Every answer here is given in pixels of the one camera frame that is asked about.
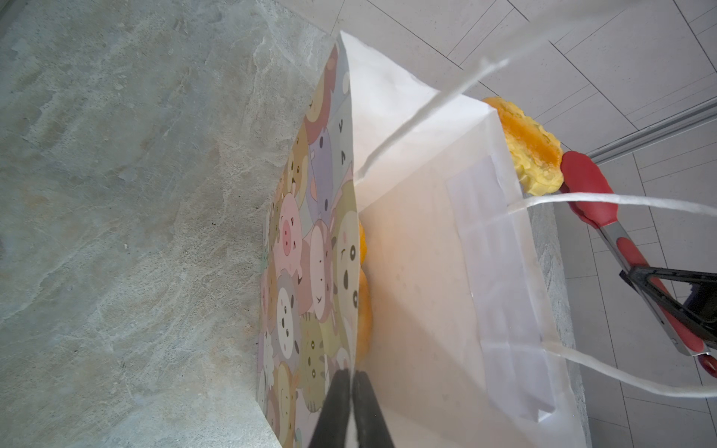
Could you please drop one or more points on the orange pointed oval bread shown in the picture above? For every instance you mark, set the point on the orange pointed oval bread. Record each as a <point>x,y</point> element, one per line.
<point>363,245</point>

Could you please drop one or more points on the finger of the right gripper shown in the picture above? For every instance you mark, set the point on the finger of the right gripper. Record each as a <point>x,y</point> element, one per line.
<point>692,321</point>

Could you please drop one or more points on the white cartoon paper bag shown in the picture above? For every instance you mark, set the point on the white cartoon paper bag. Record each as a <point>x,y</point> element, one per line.
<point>464,349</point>

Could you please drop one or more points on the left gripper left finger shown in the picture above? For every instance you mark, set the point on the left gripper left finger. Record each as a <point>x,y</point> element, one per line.
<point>331,429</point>

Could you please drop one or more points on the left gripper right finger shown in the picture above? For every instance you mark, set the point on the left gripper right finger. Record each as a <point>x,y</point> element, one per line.
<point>372,429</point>

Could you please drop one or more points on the yellow ridged long bread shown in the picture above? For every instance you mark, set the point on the yellow ridged long bread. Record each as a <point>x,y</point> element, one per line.
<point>536,153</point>

